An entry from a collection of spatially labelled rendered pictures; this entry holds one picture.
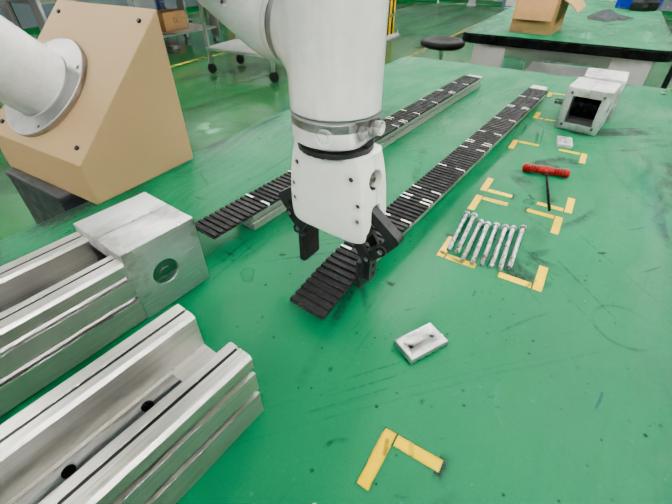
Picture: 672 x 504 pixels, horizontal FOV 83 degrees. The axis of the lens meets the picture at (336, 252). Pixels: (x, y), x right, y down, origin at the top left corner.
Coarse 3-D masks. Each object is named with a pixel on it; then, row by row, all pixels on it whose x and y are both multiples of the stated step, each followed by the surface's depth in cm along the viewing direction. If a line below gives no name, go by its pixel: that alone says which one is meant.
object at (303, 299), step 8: (296, 296) 45; (304, 296) 44; (312, 296) 44; (296, 304) 44; (304, 304) 44; (312, 304) 44; (320, 304) 43; (328, 304) 44; (312, 312) 43; (320, 312) 43; (328, 312) 43
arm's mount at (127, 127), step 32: (64, 0) 72; (64, 32) 70; (96, 32) 66; (128, 32) 63; (160, 32) 64; (96, 64) 64; (128, 64) 61; (160, 64) 66; (96, 96) 62; (128, 96) 63; (160, 96) 68; (0, 128) 70; (64, 128) 63; (96, 128) 60; (128, 128) 65; (160, 128) 70; (32, 160) 68; (64, 160) 62; (96, 160) 62; (128, 160) 66; (160, 160) 72; (96, 192) 63
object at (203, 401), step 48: (144, 336) 32; (192, 336) 35; (96, 384) 28; (144, 384) 32; (192, 384) 28; (240, 384) 31; (0, 432) 26; (48, 432) 26; (96, 432) 30; (144, 432) 26; (192, 432) 28; (240, 432) 34; (0, 480) 25; (48, 480) 26; (96, 480) 23; (144, 480) 25; (192, 480) 30
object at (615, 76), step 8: (592, 72) 95; (600, 72) 95; (608, 72) 95; (616, 72) 95; (624, 72) 95; (608, 80) 91; (616, 80) 90; (624, 80) 89; (616, 96) 91; (616, 104) 92; (608, 120) 95
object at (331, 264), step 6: (330, 258) 48; (324, 264) 47; (330, 264) 48; (336, 264) 47; (342, 264) 47; (330, 270) 47; (336, 270) 47; (342, 270) 47; (348, 270) 47; (354, 270) 46; (342, 276) 46; (348, 276) 46; (354, 276) 46
